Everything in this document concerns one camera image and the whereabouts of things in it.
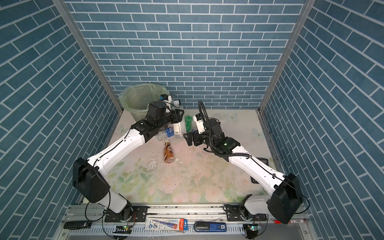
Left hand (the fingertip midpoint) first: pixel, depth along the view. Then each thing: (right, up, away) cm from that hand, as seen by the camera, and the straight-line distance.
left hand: (181, 111), depth 80 cm
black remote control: (-48, -54, -9) cm, 73 cm away
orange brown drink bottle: (-9, -25, +10) cm, 29 cm away
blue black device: (+15, -53, -13) cm, 57 cm away
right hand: (+5, -10, -3) cm, 12 cm away
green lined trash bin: (-34, +10, +21) cm, 41 cm away
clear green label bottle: (-2, -8, -3) cm, 9 cm away
